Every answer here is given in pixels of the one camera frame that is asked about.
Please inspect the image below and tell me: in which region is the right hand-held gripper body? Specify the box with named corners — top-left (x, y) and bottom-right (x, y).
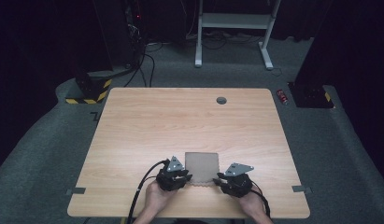
top-left (222, 161), bottom-right (255, 199)

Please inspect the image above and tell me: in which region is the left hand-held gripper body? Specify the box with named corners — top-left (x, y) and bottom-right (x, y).
top-left (155, 155), bottom-right (186, 192)

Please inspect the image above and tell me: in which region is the beige cloth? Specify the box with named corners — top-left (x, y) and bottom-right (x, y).
top-left (184, 151), bottom-right (220, 188)

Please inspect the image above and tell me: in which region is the person's left hand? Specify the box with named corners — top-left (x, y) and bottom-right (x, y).
top-left (144, 179), bottom-right (178, 217)

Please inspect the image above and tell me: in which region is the person's right hand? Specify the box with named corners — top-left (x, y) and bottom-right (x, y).
top-left (238, 188), bottom-right (268, 219)

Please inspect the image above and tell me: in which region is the grey tape piece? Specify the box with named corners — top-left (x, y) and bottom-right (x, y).
top-left (65, 187), bottom-right (87, 196)
top-left (292, 185), bottom-right (313, 194)

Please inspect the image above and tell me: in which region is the red can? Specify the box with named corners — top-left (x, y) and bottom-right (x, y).
top-left (276, 89), bottom-right (290, 106)

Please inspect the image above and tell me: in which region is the black yellow striped stand base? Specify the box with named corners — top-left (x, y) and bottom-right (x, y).
top-left (64, 72), bottom-right (114, 105)

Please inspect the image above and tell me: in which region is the dark equipment rack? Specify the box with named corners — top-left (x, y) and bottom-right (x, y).
top-left (123, 0), bottom-right (148, 67)

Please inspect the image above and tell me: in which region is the white metal stand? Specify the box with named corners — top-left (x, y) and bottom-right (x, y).
top-left (193, 0), bottom-right (283, 71)

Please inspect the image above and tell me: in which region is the left hand-held gripper black cable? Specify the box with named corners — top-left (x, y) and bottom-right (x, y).
top-left (126, 159), bottom-right (169, 224)

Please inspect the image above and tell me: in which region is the hand-held gripper black cable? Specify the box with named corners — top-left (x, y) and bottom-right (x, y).
top-left (249, 179), bottom-right (272, 219)
top-left (126, 159), bottom-right (169, 224)

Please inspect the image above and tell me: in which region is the right hand-held gripper black cable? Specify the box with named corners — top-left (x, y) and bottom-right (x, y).
top-left (249, 179), bottom-right (272, 219)

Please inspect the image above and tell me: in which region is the black floor cable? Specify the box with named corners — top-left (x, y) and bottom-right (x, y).
top-left (123, 43), bottom-right (148, 88)
top-left (144, 53), bottom-right (156, 89)

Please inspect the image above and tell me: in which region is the bundle of floor cables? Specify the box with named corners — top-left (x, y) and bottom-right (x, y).
top-left (185, 30), bottom-right (263, 50)

